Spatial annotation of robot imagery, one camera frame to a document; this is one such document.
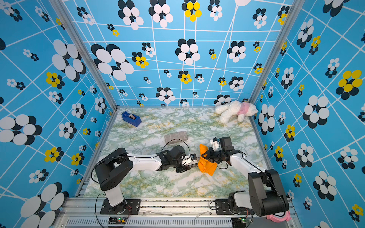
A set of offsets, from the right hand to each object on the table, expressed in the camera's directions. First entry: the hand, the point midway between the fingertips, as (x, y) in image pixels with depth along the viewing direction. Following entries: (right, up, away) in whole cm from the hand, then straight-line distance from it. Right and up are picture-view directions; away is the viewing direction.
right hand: (204, 156), depth 87 cm
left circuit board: (-47, -29, -15) cm, 57 cm away
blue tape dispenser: (-53, +23, +18) cm, 60 cm away
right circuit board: (+15, -29, -16) cm, 37 cm away
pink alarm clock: (+38, -25, -19) cm, 49 cm away
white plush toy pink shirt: (+29, +31, +19) cm, 46 cm away
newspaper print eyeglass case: (-7, -5, -2) cm, 9 cm away
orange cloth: (0, -4, -6) cm, 7 cm away
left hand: (-8, -4, +2) cm, 9 cm away
